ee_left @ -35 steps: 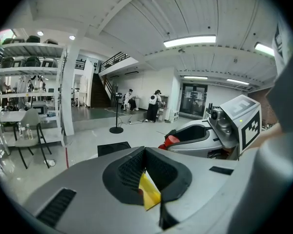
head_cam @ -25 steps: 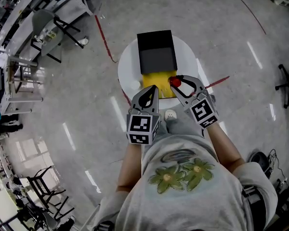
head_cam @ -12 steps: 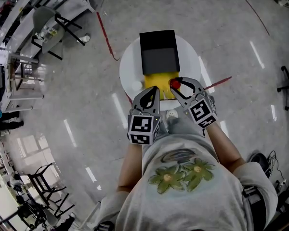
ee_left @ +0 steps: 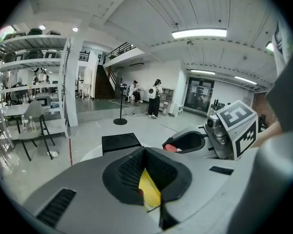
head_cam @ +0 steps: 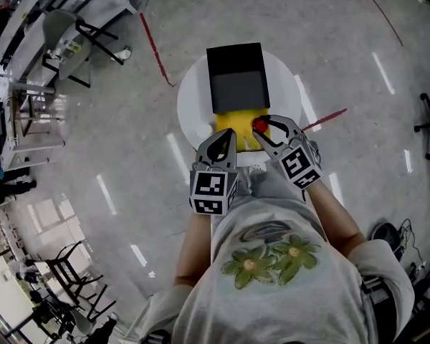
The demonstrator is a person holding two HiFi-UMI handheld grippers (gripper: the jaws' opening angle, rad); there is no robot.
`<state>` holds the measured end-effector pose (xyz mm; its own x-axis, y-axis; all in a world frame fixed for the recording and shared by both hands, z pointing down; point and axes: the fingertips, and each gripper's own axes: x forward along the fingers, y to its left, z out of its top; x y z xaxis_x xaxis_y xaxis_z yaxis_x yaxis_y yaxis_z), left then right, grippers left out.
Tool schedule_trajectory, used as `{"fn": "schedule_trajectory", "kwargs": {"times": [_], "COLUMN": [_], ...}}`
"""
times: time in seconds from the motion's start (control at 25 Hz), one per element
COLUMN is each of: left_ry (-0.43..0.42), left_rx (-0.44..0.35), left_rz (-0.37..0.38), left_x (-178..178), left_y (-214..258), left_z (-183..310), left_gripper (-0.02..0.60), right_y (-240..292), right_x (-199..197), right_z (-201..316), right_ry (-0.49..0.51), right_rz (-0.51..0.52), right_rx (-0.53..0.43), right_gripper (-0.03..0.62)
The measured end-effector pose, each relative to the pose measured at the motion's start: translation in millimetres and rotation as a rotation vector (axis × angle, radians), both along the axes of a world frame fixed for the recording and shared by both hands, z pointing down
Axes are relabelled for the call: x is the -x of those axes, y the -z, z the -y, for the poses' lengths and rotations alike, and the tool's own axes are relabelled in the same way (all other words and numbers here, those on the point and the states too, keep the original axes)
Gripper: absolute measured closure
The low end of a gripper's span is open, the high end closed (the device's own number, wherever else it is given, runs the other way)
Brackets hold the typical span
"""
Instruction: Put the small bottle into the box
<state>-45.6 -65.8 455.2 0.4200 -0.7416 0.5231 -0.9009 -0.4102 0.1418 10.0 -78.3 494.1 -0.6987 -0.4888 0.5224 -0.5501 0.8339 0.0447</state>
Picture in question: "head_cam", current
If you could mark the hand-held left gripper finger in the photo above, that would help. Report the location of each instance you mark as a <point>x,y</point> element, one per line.
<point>231,156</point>
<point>202,152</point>

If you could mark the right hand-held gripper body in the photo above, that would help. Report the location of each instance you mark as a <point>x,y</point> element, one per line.
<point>301,167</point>

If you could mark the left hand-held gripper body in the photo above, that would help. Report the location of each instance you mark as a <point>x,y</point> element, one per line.
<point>211,186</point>

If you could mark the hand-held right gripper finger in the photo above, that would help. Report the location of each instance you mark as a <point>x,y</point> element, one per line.
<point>270,147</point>
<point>290,124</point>

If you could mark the black box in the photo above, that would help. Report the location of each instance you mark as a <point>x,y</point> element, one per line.
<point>238,84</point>

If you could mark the person's right forearm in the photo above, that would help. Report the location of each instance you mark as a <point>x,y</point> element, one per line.
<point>335,217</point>

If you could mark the person's left forearm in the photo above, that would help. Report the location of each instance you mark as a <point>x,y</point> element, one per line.
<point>193,246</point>

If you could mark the yellow block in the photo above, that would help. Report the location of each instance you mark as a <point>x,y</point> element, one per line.
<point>233,127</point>

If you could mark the round white table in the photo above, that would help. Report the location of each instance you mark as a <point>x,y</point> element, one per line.
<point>193,102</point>

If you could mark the round black device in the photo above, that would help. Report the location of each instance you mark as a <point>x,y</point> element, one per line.
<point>386,234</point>

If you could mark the grey flower-print shirt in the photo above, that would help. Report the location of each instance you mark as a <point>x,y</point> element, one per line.
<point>272,299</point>

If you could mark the green shell chair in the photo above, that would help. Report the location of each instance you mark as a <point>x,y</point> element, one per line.
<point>64,38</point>

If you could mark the long white workbench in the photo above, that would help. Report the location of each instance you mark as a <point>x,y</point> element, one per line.
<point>28,23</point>

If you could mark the black frame chair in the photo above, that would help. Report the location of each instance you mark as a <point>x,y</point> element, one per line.
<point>71,281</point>

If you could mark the white metal frame stand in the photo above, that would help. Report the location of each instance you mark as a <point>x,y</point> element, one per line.
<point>32,120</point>

